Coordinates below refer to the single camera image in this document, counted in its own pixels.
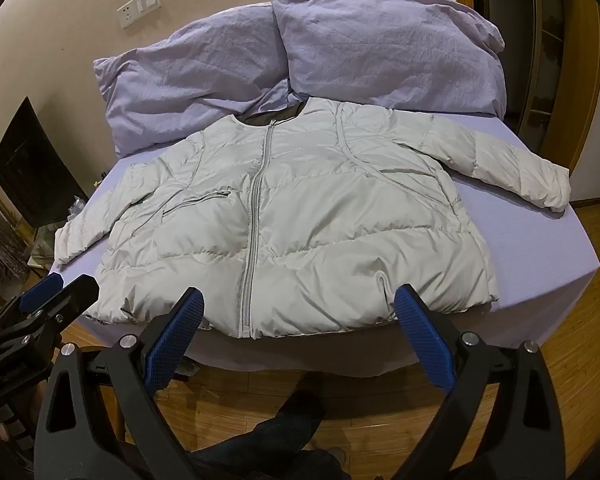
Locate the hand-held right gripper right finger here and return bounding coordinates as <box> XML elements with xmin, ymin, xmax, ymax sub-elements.
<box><xmin>394</xmin><ymin>284</ymin><xmax>581</xmax><ymax>480</ymax></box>

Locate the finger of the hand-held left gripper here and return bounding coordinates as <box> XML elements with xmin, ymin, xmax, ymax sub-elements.
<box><xmin>0</xmin><ymin>274</ymin><xmax>64</xmax><ymax>336</ymax></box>
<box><xmin>0</xmin><ymin>275</ymin><xmax>101</xmax><ymax>356</ymax></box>

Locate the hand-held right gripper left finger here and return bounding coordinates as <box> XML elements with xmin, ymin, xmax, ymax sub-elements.
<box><xmin>32</xmin><ymin>287</ymin><xmax>206</xmax><ymax>480</ymax></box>

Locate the cream puffer jacket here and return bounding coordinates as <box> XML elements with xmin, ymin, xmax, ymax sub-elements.
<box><xmin>54</xmin><ymin>96</ymin><xmax>572</xmax><ymax>339</ymax></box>

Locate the dark patterned wooden cabinet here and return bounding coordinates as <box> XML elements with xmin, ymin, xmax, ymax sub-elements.
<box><xmin>0</xmin><ymin>170</ymin><xmax>48</xmax><ymax>311</ymax></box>

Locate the bedside table with clutter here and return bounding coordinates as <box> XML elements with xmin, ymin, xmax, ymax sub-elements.
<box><xmin>27</xmin><ymin>195</ymin><xmax>88</xmax><ymax>266</ymax></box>

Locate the black flat panel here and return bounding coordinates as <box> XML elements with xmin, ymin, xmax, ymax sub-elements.
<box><xmin>0</xmin><ymin>97</ymin><xmax>89</xmax><ymax>229</ymax></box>

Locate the bed with lavender sheet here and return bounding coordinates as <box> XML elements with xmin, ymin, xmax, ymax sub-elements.
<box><xmin>45</xmin><ymin>105</ymin><xmax>600</xmax><ymax>378</ymax></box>

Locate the person's leg in dark trousers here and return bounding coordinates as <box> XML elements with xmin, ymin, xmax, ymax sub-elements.
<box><xmin>180</xmin><ymin>392</ymin><xmax>353</xmax><ymax>480</ymax></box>

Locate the lavender pillow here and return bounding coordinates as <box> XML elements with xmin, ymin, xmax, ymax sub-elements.
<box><xmin>92</xmin><ymin>2</ymin><xmax>301</xmax><ymax>158</ymax></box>
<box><xmin>270</xmin><ymin>0</ymin><xmax>506</xmax><ymax>116</ymax></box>

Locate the wooden wardrobe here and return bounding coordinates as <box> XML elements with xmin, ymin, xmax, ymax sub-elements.
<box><xmin>517</xmin><ymin>0</ymin><xmax>600</xmax><ymax>173</ymax></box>

